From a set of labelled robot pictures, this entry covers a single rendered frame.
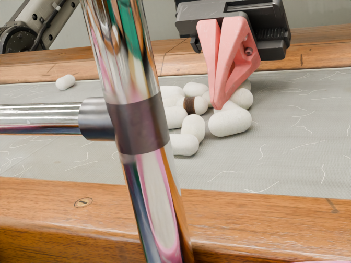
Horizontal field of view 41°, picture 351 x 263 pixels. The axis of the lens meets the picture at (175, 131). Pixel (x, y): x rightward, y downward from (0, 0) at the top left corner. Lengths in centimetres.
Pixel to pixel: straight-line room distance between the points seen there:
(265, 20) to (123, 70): 30
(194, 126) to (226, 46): 8
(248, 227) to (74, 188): 13
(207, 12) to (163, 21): 222
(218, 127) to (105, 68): 23
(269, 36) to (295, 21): 205
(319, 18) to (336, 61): 194
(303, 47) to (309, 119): 17
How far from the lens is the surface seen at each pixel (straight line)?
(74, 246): 28
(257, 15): 46
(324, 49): 57
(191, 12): 46
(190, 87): 50
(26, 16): 108
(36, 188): 34
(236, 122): 40
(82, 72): 70
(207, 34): 44
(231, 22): 43
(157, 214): 20
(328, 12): 249
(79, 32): 292
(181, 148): 38
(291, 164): 35
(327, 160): 36
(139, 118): 18
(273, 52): 47
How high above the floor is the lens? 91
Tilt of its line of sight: 22 degrees down
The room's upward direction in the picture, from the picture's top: 11 degrees counter-clockwise
